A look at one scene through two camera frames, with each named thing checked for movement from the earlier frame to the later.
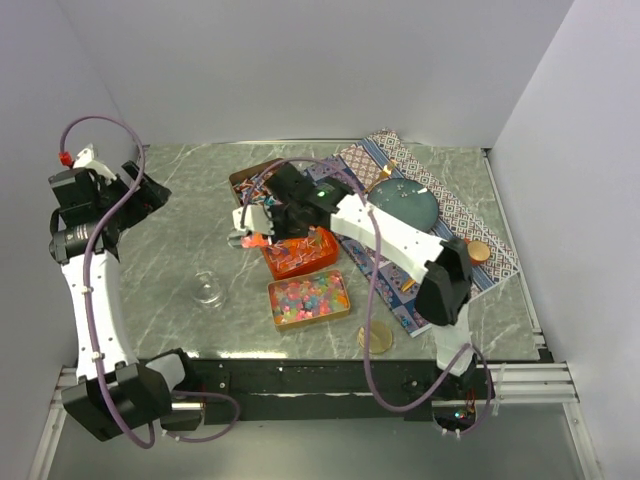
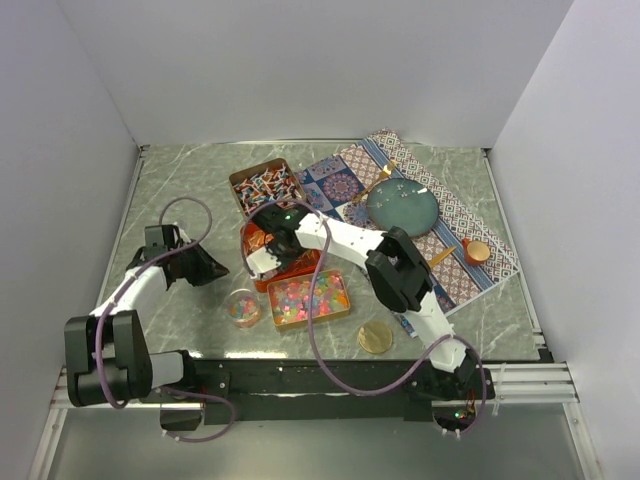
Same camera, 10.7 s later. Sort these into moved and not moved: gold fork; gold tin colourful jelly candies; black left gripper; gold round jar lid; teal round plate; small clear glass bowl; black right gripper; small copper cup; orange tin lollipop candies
Moved: small clear glass bowl; orange tin lollipop candies; black left gripper; black right gripper
Not moved: gold tin colourful jelly candies; small copper cup; gold round jar lid; gold fork; teal round plate
